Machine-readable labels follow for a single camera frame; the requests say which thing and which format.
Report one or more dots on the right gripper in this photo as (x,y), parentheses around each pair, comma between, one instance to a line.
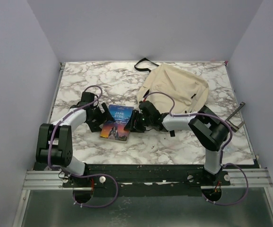
(135,115)

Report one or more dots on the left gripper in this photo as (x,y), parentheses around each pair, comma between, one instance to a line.
(104,117)

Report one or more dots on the blue Jane Eyre book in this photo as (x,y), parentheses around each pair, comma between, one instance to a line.
(114,130)

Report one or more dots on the cream canvas backpack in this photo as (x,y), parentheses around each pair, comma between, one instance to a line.
(171,89)

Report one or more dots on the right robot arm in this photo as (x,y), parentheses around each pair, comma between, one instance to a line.
(213,133)

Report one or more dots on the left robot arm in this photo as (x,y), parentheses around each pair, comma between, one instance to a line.
(55,145)

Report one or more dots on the black metal base plate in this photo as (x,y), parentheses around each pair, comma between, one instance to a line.
(146,173)

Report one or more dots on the aluminium rail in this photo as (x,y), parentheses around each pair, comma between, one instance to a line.
(52,180)

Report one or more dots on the grey metal bracket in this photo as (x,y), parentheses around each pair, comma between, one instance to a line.
(234,120)

